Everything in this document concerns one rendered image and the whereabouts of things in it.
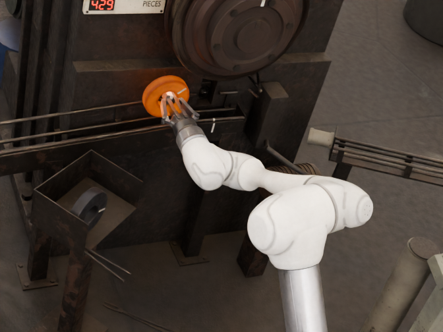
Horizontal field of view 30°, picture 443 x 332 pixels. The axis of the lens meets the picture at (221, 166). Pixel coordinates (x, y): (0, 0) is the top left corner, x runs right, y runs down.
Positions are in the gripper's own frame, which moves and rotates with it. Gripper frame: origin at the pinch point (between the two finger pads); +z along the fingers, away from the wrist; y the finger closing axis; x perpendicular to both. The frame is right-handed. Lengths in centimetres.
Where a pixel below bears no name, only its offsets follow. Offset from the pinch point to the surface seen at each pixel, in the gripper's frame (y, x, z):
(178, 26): -1.2, 25.6, 1.0
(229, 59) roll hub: 14.3, 18.8, -7.8
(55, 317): -33, -82, -23
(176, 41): -0.9, 19.9, 0.8
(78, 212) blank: -38, -11, -37
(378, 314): 78, -64, -59
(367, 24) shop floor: 212, -92, 159
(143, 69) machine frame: -5.3, 2.2, 9.8
